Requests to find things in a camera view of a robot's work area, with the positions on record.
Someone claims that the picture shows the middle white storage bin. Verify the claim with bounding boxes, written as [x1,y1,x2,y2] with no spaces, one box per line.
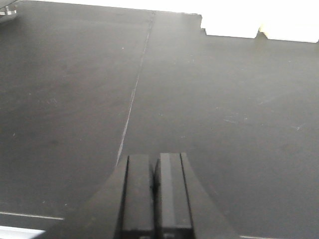
[259,22,319,43]

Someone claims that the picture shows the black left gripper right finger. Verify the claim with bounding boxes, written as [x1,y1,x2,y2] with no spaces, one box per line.
[155,153,239,239]

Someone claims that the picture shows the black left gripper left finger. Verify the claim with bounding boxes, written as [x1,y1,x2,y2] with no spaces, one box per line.
[46,154,154,239]

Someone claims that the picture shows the white storage bin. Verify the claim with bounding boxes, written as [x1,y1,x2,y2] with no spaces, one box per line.
[200,14,261,39]
[259,22,319,43]

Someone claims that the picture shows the left white storage bin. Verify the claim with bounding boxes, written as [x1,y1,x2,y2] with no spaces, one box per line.
[200,14,261,39]

